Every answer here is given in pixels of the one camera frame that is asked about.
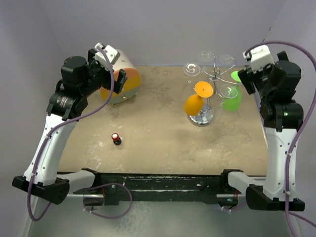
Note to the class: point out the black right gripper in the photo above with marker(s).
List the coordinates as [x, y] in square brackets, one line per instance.
[247, 77]

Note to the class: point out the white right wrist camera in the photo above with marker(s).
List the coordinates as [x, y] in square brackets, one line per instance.
[259, 58]

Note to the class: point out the chrome wine glass rack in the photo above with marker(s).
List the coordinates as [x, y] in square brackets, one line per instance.
[207, 113]

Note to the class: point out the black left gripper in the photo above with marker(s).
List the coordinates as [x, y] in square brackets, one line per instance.
[94, 64]

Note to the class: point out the small red-capped bottle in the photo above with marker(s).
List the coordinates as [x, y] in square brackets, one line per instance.
[116, 139]

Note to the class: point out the clear stemmed wine glass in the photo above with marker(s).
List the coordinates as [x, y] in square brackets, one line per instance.
[192, 72]

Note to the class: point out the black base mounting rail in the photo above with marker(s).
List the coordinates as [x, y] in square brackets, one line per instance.
[116, 187]

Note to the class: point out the green plastic wine glass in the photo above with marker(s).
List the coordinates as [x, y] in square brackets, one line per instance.
[233, 104]

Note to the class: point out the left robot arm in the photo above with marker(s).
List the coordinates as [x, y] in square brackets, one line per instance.
[81, 77]

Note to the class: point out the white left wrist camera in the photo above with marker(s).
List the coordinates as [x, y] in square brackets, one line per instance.
[111, 53]

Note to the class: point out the tall clear champagne flute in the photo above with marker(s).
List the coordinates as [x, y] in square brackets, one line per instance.
[227, 92]

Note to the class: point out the yellow plastic wine glass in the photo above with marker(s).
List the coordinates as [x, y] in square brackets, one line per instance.
[195, 102]

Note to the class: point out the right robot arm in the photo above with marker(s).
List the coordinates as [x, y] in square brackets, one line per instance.
[275, 81]

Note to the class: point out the short clear wine glass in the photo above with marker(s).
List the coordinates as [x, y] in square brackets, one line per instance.
[206, 57]

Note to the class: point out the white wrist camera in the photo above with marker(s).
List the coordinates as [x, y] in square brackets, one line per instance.
[111, 53]
[259, 58]

